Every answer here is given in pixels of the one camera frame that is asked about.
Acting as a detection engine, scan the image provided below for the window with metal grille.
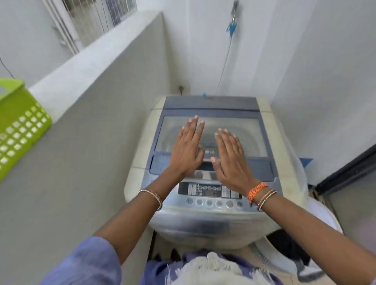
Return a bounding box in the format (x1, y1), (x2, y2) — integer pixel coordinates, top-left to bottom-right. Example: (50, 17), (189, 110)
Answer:
(41, 0), (139, 55)

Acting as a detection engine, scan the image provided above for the washing machine lid with window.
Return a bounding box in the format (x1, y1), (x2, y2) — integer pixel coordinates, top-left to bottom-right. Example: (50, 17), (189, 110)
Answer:
(150, 95), (275, 181)

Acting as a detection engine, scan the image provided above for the person's right forearm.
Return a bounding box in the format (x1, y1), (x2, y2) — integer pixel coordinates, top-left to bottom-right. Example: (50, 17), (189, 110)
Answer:
(246, 182), (376, 285)

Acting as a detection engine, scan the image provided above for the white fringed scarf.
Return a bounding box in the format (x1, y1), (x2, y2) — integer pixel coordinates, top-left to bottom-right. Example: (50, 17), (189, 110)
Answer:
(170, 252), (272, 285)

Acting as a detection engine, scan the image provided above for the thin beaded bangle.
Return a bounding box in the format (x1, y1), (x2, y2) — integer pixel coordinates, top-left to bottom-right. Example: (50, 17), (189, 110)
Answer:
(138, 189), (163, 211)
(257, 190), (278, 213)

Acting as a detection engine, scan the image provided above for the black framed glass door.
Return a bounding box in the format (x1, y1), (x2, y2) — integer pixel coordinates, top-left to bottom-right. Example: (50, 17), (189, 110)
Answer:
(314, 144), (376, 250)

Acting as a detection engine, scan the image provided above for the white round laundry basket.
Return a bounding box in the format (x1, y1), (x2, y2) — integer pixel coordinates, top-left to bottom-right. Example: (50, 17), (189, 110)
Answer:
(254, 197), (344, 284)

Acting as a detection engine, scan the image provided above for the orange braided bracelet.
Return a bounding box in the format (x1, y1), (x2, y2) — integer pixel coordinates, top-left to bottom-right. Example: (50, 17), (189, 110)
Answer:
(246, 182), (268, 206)

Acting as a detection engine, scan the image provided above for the person's left forearm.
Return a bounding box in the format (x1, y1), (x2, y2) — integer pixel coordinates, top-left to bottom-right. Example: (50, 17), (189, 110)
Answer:
(93, 169), (186, 265)

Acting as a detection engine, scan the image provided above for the lavender blue tunic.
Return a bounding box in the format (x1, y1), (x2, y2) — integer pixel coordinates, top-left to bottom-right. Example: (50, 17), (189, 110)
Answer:
(41, 236), (282, 285)

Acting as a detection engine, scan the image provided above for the cream and blue washing machine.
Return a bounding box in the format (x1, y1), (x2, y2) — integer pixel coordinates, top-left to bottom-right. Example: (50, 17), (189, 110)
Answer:
(124, 94), (312, 250)

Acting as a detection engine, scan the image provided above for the person's left hand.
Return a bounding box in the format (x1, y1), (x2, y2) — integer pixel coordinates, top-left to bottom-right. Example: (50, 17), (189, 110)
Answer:
(169, 115), (205, 179)

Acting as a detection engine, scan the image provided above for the person's right hand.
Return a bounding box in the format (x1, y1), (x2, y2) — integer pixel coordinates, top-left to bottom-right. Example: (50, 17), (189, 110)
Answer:
(210, 128), (261, 195)

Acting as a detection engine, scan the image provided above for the green plastic basket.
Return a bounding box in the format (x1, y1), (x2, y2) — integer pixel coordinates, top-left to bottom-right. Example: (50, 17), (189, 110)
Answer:
(0, 78), (53, 182)

